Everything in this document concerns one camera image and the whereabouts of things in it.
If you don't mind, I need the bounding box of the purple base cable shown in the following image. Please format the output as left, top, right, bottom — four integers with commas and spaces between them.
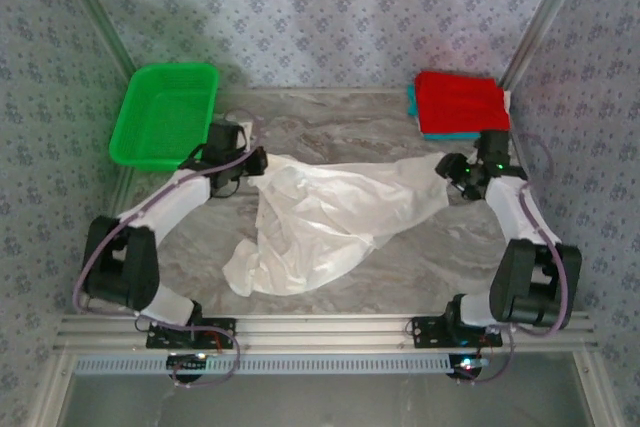
169, 334, 242, 389
457, 326, 516, 388

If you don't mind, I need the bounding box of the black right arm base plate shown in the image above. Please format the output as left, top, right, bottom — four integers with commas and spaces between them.
410, 316, 504, 350

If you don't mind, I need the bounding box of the grey slotted cable duct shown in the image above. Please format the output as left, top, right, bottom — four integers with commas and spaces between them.
74, 352, 494, 377

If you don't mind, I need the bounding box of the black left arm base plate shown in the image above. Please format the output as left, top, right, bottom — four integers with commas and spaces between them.
145, 316, 237, 350

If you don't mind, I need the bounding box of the aluminium frame rail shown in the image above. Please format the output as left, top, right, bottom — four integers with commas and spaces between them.
52, 314, 599, 353

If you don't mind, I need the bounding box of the aluminium frame post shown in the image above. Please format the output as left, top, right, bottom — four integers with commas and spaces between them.
499, 0, 596, 91
52, 0, 139, 78

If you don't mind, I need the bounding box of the teal folded t-shirt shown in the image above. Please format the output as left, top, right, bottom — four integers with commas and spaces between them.
405, 82, 482, 142

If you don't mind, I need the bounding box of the green plastic basket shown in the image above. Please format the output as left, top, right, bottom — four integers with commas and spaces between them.
108, 62, 221, 172

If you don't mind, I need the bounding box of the red folded t-shirt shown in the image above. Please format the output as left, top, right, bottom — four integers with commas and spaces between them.
414, 70, 511, 137

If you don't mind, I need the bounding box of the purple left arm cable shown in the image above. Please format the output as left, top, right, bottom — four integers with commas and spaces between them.
72, 109, 266, 318

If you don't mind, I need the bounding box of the white t-shirt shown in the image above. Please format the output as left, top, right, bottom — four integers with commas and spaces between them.
222, 150, 451, 298

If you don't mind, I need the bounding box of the black controller board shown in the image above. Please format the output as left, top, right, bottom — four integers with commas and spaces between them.
447, 354, 489, 381
166, 352, 211, 378

